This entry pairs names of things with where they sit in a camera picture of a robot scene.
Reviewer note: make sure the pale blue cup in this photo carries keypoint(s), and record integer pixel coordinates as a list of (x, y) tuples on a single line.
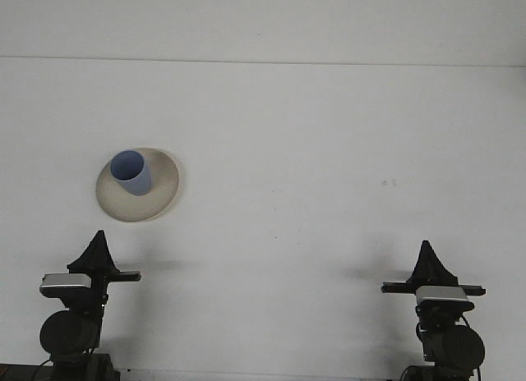
[(137, 186)]

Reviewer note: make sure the pale round plate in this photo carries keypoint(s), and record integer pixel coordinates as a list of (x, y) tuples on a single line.
[(135, 208)]

